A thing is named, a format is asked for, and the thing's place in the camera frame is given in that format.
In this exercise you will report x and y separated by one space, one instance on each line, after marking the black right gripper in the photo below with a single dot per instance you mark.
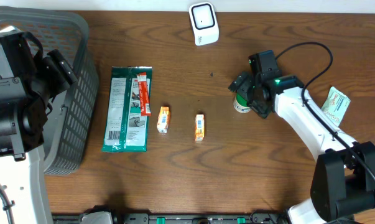
261 110

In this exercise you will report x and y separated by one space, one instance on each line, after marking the green lidded small jar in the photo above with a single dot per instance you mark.
240 104

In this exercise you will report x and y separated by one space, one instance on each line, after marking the orange tissue pack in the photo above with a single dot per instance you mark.
199 127
163 119

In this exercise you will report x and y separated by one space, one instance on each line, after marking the mint green wipes packet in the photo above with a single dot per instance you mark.
336 105

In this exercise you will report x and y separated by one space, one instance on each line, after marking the red and white package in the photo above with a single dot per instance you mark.
144 94

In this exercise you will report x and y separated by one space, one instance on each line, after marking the dark green package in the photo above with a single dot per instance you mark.
126 129

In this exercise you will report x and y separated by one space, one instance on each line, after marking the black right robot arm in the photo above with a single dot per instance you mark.
343 182

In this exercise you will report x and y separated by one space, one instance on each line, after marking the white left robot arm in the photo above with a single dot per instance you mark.
29 79

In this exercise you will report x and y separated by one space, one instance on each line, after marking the white barcode scanner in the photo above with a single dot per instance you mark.
204 23

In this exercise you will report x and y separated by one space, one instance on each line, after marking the grey plastic mesh basket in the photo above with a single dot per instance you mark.
68 124

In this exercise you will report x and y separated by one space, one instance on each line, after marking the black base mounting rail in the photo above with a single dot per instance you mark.
103 214

